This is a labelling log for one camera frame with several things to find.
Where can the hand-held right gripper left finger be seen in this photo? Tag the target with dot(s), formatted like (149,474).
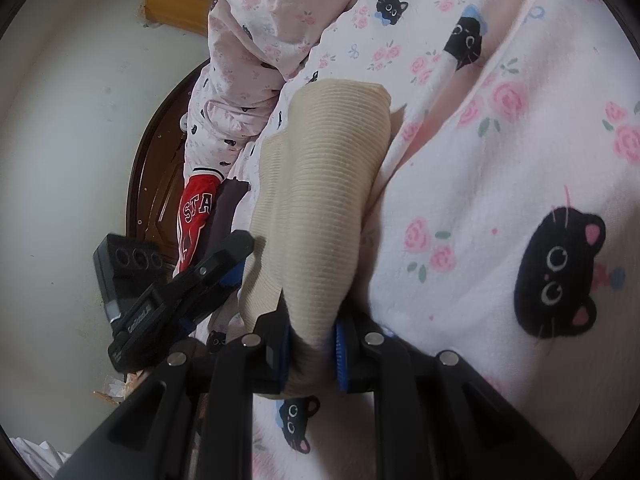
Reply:
(280,360)

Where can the pink cat print quilt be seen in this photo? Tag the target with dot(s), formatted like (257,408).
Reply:
(250,20)

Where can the dark brown cloth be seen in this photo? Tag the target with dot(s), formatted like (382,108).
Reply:
(225,215)

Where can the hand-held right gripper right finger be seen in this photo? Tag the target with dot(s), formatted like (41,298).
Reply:
(342,360)

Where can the pink cat print bed sheet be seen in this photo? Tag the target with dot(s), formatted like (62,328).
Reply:
(475,160)

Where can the beige ribbed knit garment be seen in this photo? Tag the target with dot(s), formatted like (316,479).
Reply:
(310,200)

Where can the red lettered jacket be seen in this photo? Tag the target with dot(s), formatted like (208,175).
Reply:
(192,215)

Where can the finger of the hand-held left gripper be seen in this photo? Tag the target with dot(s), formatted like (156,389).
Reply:
(220,260)
(227,284)

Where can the dark wooden headboard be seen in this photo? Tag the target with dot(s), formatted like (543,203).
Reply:
(160,170)

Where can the white paper scraps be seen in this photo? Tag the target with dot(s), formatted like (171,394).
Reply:
(112,390)

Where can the white cloth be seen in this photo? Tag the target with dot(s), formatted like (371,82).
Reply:
(35,452)

